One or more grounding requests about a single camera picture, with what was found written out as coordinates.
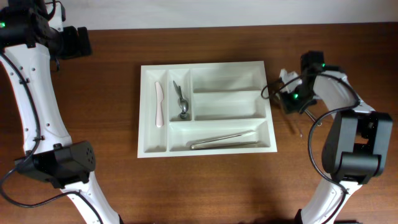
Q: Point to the pink plastic knife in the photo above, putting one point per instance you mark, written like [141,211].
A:
[159,120]

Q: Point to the white plastic cutlery tray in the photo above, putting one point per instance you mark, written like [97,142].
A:
[224,98]

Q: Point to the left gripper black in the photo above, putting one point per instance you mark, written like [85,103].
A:
[76,48]

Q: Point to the metal tablespoon farther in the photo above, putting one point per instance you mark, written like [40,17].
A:
[312,117]

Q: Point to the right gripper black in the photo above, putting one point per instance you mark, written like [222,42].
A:
[290,106]

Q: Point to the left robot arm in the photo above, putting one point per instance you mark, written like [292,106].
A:
[33,36]

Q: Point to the metal chopstick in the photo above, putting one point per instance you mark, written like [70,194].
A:
[218,138]
[217,146]

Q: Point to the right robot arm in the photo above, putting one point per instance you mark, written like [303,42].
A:
[356,147]

